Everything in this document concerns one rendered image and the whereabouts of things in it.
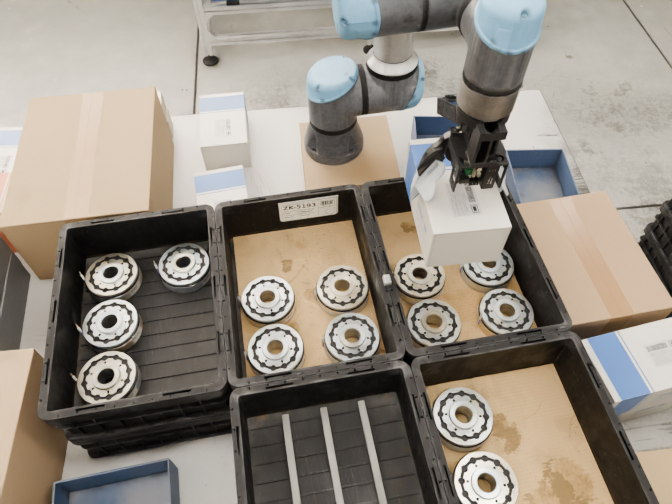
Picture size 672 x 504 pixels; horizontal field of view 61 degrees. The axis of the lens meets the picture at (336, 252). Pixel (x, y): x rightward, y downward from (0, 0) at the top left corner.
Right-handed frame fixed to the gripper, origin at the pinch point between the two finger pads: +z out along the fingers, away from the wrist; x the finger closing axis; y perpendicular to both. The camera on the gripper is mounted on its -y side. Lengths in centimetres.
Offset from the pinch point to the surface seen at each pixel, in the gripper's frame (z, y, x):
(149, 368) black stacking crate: 28, 13, -55
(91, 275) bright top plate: 25, -7, -68
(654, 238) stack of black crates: 73, -35, 85
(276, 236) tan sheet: 27.9, -14.8, -30.6
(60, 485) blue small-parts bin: 35, 30, -72
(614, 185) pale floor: 111, -88, 110
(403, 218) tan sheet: 27.9, -16.7, -2.6
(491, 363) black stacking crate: 22.7, 20.9, 5.8
